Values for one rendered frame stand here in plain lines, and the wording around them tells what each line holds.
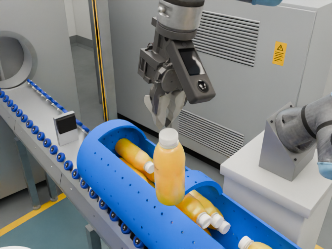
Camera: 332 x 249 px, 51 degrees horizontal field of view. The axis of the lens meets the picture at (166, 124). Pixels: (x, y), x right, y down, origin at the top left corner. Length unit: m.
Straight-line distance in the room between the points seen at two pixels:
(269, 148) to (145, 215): 0.46
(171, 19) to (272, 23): 1.75
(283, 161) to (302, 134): 0.11
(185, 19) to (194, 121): 2.38
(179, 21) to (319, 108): 0.62
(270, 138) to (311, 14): 1.18
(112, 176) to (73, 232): 1.51
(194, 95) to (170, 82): 0.08
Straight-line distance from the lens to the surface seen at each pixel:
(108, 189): 1.14
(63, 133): 1.73
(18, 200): 2.96
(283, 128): 1.13
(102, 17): 1.79
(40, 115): 2.06
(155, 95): 0.63
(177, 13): 0.57
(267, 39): 2.34
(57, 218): 2.72
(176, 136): 0.69
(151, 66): 0.65
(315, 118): 1.09
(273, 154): 1.17
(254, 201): 1.23
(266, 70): 2.39
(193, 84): 0.57
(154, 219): 0.99
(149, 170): 1.24
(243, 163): 1.23
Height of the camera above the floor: 1.88
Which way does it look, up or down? 31 degrees down
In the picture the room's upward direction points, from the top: straight up
